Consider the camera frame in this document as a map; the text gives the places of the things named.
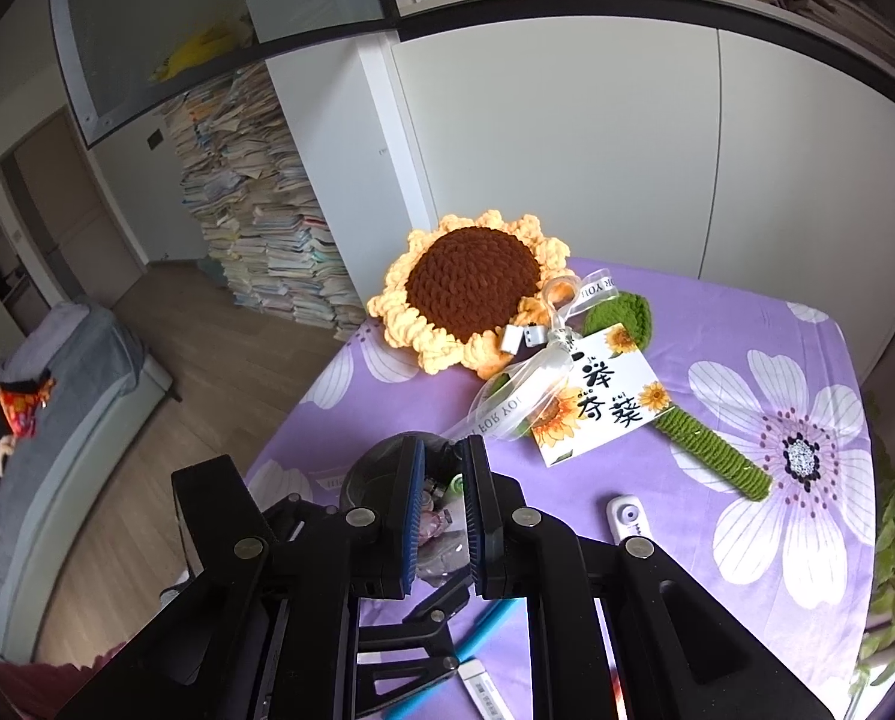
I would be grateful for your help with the clear white ribbon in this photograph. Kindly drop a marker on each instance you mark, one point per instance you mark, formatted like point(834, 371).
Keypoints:
point(522, 382)

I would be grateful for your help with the white correction tape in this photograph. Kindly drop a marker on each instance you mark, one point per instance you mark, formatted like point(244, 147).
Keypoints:
point(627, 517)

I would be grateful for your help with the yellow plush toy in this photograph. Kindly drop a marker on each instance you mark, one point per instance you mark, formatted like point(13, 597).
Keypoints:
point(200, 52)

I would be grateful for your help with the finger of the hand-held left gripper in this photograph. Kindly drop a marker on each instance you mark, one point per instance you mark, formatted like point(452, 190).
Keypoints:
point(436, 604)
point(402, 636)

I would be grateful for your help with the grey dotted pen holder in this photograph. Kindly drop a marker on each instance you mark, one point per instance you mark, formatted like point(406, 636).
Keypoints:
point(369, 469)

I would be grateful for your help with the blue pen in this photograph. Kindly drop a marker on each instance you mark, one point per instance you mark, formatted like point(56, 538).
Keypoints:
point(485, 626)

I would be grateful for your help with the messy stack of booklets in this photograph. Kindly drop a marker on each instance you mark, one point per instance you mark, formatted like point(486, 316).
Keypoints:
point(837, 15)

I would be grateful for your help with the green pen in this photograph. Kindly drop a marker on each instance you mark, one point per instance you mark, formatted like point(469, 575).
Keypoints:
point(456, 486)

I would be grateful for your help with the crochet sunflower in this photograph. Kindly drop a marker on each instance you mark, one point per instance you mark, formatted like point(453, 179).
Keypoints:
point(470, 277)

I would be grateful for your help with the brown door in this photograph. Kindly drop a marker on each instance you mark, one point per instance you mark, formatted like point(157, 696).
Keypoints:
point(80, 217)

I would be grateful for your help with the black wall switch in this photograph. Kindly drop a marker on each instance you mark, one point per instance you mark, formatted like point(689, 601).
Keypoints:
point(155, 140)

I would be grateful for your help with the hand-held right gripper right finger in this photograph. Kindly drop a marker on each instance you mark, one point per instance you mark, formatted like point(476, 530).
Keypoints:
point(477, 517)

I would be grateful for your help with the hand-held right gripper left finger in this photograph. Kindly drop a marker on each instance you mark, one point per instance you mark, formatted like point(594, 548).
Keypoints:
point(410, 517)

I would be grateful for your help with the white bookcase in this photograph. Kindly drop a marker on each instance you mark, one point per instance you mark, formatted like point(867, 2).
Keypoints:
point(717, 7)

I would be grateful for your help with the white eraser with sleeve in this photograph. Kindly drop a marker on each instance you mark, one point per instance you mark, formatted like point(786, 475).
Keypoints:
point(485, 690)

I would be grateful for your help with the tall pile of books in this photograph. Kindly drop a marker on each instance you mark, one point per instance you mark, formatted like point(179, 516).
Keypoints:
point(267, 225)

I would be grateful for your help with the white sunflower print card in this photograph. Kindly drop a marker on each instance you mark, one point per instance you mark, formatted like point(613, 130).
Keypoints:
point(605, 397)

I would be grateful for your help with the orange patterned cloth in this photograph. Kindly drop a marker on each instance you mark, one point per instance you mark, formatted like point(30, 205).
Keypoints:
point(24, 409)

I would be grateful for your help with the white cupboard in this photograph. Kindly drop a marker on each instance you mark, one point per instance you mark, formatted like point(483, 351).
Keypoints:
point(552, 150)

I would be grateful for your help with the grey sofa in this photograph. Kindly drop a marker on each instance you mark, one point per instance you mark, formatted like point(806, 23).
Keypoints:
point(80, 405)

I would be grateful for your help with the purple floral tablecloth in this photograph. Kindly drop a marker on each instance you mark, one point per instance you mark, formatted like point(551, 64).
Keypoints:
point(717, 315)

